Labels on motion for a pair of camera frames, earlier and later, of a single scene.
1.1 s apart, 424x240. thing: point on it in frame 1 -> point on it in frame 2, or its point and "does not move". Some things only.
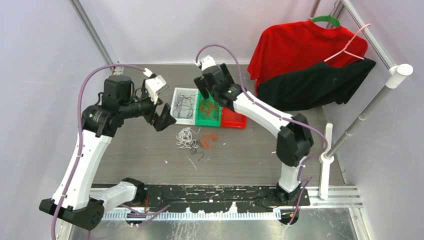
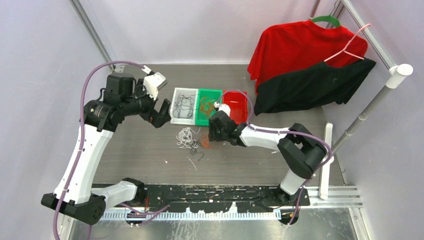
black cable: x=183 y=108 does not move
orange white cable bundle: x=185 y=135 does not move
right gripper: x=201 y=85 -> x=213 y=135
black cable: x=184 y=106 does not move
